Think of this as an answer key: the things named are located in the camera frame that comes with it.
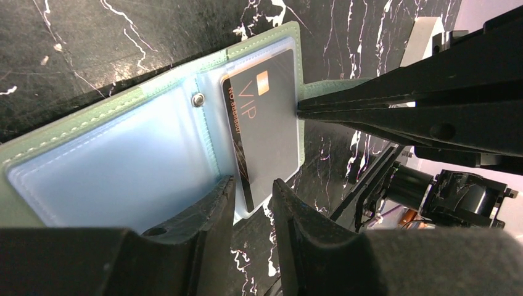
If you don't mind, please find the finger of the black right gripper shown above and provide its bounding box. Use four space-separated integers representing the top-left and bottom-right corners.
297 88 522 157
298 7 522 110

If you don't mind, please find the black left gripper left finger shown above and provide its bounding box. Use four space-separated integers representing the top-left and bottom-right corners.
1 176 236 295

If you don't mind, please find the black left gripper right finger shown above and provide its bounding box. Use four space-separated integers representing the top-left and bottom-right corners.
272 179 522 295

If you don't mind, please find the mint green snap card holder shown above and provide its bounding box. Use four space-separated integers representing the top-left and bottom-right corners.
1 22 363 232

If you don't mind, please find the white rectangular box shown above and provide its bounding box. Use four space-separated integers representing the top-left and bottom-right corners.
400 17 444 67

